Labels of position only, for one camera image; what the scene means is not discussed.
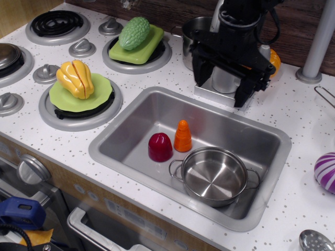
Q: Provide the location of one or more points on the tall steel pot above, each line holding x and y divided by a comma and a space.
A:
186, 31

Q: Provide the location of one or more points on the small steel pot with handles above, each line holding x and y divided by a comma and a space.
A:
214, 176

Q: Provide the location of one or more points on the silver stove knob bottom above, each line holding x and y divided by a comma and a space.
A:
10, 104

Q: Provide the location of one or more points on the stove burner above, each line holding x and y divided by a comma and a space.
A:
57, 27
46, 111
13, 74
157, 60

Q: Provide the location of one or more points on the back left stove burner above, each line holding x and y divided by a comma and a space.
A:
57, 27

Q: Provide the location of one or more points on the steel slotted spoon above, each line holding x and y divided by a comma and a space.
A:
313, 240

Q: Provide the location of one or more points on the green toy bitter melon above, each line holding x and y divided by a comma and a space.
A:
134, 33

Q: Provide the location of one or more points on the orange toy carrot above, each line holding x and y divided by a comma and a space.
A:
183, 137

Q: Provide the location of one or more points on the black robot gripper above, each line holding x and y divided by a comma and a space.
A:
234, 47

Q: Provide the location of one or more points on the silver oven door handle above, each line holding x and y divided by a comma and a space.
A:
75, 223

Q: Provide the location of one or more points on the blue clamp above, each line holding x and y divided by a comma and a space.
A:
24, 213

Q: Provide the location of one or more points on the back right stove burner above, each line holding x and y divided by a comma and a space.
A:
157, 60

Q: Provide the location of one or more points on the front right stove burner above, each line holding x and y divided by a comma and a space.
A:
46, 111

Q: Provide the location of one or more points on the wire utensil handle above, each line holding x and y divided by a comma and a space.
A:
326, 95

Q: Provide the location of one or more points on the silver stove knob lower middle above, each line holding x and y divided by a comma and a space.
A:
46, 74

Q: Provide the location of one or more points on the silver stove knob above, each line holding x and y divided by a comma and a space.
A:
46, 74
10, 104
82, 49
110, 28

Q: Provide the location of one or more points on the dark red toy pepper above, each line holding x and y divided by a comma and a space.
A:
160, 147

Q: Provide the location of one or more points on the silver stove knob top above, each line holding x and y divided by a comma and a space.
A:
110, 28

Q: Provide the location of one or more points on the yellow toy starfruit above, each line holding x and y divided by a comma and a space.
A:
75, 76

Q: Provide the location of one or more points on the front left stove burner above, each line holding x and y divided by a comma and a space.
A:
13, 74

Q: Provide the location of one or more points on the silver oven dial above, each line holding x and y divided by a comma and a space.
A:
31, 171

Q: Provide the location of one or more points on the purple white striped ball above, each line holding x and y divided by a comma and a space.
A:
324, 171

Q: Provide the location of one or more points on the silver stove knob upper middle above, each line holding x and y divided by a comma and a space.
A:
82, 49

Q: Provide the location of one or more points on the silver toy faucet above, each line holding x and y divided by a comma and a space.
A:
224, 82

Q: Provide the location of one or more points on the grey vertical pole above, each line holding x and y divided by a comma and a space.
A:
310, 73

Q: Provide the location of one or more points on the silver sink basin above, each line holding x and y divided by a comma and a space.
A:
123, 146

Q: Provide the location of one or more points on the light green rectangular tray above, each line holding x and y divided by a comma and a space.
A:
140, 54

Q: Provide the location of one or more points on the orange toy pumpkin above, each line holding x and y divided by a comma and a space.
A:
275, 61

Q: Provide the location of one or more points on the steel pot lid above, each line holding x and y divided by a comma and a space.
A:
10, 55

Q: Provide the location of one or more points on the light green round plate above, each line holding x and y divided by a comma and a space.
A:
64, 100

